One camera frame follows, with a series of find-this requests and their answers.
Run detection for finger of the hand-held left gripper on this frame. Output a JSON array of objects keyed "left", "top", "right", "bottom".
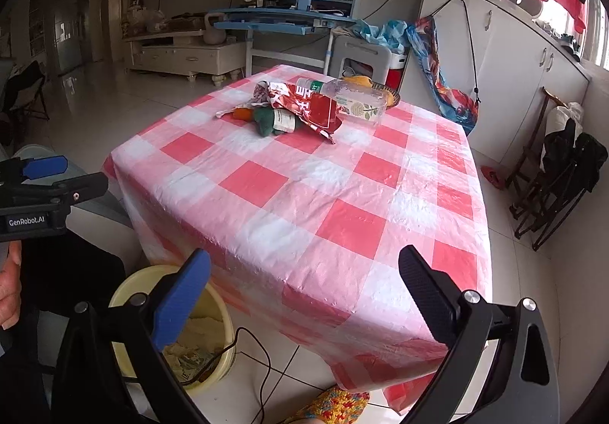
[
  {"left": 29, "top": 173, "right": 109, "bottom": 207},
  {"left": 0, "top": 156, "right": 68, "bottom": 189}
]

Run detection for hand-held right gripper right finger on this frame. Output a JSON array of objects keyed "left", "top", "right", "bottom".
[{"left": 398, "top": 244, "right": 558, "bottom": 424}]

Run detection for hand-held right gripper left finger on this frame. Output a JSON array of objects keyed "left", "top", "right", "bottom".
[{"left": 51, "top": 249, "right": 224, "bottom": 424}]

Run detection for yellow plastic bin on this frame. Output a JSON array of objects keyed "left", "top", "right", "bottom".
[{"left": 108, "top": 265, "right": 237, "bottom": 395}]

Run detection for clear plastic bottle green label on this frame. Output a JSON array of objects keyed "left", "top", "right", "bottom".
[{"left": 296, "top": 77, "right": 387, "bottom": 125}]

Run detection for person's left hand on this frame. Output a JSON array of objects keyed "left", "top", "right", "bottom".
[{"left": 0, "top": 241, "right": 24, "bottom": 330}]

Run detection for pale grey stool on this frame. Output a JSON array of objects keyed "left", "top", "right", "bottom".
[{"left": 12, "top": 143, "right": 136, "bottom": 232}]

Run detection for person's dark clothing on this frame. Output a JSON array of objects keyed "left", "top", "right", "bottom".
[{"left": 0, "top": 224, "right": 129, "bottom": 424}]

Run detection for red slipper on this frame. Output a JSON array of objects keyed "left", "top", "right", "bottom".
[{"left": 480, "top": 166, "right": 507, "bottom": 189}]

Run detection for colourful crocheted slipper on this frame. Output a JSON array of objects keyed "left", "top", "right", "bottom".
[{"left": 292, "top": 383, "right": 371, "bottom": 424}]

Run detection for pink white checked tablecloth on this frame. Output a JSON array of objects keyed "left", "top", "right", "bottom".
[{"left": 102, "top": 64, "right": 493, "bottom": 415}]

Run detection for cream television stand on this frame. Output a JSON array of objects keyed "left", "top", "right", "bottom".
[{"left": 123, "top": 27, "right": 248, "bottom": 87}]

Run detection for plastic bags on stand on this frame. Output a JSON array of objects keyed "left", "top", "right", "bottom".
[{"left": 123, "top": 8, "right": 167, "bottom": 37}]

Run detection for wooden folding chair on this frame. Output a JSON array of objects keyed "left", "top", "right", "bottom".
[{"left": 504, "top": 87, "right": 562, "bottom": 189}]

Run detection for green snack packet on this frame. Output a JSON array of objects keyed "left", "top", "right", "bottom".
[{"left": 252, "top": 107, "right": 300, "bottom": 137}]

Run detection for cream kettlebell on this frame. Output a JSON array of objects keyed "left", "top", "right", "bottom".
[{"left": 204, "top": 12, "right": 228, "bottom": 45}]

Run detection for metal fruit plate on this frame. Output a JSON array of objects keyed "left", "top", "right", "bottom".
[{"left": 371, "top": 81, "right": 401, "bottom": 108}]

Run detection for red snack bag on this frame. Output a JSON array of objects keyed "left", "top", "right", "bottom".
[{"left": 216, "top": 80, "right": 344, "bottom": 145}]

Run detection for colourful printed bag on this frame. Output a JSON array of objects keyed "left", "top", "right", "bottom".
[{"left": 407, "top": 16, "right": 481, "bottom": 135}]

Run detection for white sack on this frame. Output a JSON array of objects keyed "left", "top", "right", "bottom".
[{"left": 547, "top": 101, "right": 585, "bottom": 139}]

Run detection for white cabinet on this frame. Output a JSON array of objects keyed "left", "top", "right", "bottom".
[{"left": 400, "top": 0, "right": 591, "bottom": 165}]

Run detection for blue study desk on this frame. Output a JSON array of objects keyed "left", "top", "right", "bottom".
[{"left": 206, "top": 0, "right": 365, "bottom": 77}]

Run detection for grey plastic stool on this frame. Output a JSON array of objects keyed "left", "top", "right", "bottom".
[{"left": 326, "top": 35, "right": 410, "bottom": 89}]

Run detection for blue plastic bag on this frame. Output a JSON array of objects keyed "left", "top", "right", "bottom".
[{"left": 349, "top": 19, "right": 415, "bottom": 53}]

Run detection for black cable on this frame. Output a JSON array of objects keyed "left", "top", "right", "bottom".
[{"left": 183, "top": 328, "right": 273, "bottom": 424}]

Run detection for black hanging cord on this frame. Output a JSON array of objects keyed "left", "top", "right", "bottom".
[{"left": 430, "top": 0, "right": 480, "bottom": 104}]

